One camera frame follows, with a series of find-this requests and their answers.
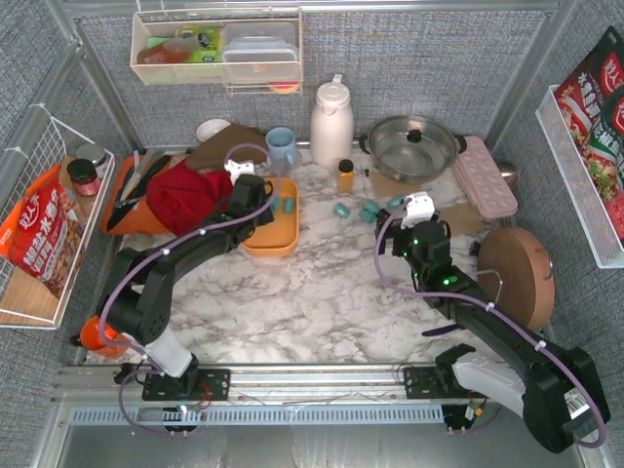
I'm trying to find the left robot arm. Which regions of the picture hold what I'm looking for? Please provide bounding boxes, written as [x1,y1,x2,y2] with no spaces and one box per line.
[99,175,284,378]

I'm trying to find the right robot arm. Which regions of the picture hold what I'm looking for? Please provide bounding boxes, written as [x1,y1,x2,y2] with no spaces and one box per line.
[374,211,610,453]

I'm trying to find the black lid coffee capsule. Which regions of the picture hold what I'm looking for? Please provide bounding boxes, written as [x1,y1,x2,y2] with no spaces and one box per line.
[376,209,390,222]

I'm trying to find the orange storage basket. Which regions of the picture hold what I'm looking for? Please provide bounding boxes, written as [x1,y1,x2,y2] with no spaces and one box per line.
[243,178,299,257]

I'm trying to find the clear small glass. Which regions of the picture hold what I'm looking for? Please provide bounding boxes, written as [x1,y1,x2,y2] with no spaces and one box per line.
[270,159,293,178]

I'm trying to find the brown cork mat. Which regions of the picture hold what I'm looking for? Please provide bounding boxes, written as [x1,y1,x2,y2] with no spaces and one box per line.
[439,204,486,237]
[369,172,421,199]

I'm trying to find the brown olive cloth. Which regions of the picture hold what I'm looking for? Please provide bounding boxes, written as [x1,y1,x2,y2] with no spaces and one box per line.
[185,124,267,173]

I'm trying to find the light blue mug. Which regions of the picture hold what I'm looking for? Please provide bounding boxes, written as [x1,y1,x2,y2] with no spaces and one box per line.
[265,127,300,168]

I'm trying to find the red cloth hat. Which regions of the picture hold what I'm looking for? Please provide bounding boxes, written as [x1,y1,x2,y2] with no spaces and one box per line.
[146,161,233,236]

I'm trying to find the white small bowl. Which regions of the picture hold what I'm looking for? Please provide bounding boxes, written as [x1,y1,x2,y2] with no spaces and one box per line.
[196,118,231,142]

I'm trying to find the orange juice bottle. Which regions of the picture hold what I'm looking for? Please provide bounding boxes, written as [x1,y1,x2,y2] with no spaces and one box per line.
[337,159,354,193]

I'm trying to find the stainless steel pot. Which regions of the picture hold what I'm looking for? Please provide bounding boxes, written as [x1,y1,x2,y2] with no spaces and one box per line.
[358,116,467,184]

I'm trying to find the pink egg tray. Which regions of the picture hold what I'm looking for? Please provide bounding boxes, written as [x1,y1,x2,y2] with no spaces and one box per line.
[452,135,518,219]

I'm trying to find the white thermos jug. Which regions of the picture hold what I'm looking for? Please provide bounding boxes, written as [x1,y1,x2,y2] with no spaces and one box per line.
[310,74,354,170]

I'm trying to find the orange plastic tray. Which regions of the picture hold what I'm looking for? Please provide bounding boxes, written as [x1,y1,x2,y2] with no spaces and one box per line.
[99,156,168,236]

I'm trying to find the round wooden board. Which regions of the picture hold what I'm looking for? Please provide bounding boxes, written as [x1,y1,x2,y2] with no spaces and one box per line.
[477,227,555,331]

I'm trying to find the black blade kitchen knife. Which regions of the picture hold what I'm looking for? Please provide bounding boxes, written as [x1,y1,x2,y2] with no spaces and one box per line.
[115,151,172,210]

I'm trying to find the silver metal cup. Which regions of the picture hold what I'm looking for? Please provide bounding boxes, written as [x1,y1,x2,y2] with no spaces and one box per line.
[496,161,520,188]

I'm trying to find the clear plastic food containers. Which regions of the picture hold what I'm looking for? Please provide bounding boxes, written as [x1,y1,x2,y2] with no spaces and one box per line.
[221,21,299,83]

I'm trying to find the silver lid glass jar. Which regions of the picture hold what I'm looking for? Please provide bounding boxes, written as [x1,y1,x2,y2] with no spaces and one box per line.
[76,143,108,178]

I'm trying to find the amber liquid bottle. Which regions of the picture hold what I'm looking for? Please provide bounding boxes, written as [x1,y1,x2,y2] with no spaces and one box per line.
[136,38,199,64]

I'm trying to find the dark lid glass jar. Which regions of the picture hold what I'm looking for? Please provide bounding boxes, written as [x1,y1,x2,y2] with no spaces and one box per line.
[66,159,100,197]

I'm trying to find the red snack bag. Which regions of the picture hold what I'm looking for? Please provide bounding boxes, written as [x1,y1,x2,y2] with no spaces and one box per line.
[1,164,82,298]

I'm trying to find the orange translucent cup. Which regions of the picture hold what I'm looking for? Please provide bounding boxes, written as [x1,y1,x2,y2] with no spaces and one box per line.
[69,316,128,359]

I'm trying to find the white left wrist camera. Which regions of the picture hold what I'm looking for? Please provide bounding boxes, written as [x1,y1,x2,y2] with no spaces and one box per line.
[224,160,255,184]

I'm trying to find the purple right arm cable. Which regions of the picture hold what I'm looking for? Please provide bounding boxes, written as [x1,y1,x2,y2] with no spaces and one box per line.
[373,197,609,449]

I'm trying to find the cream handle knife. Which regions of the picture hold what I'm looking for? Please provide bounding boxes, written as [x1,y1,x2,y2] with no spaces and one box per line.
[118,150,152,201]

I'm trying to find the cream wall shelf basket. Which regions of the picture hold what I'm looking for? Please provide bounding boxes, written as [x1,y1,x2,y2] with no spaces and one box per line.
[130,10,303,94]

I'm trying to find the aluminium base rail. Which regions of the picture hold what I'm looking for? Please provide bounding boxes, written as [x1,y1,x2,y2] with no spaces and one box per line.
[53,363,503,430]

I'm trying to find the white wire wall basket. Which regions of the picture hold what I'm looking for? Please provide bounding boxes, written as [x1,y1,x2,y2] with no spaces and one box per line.
[1,103,116,330]

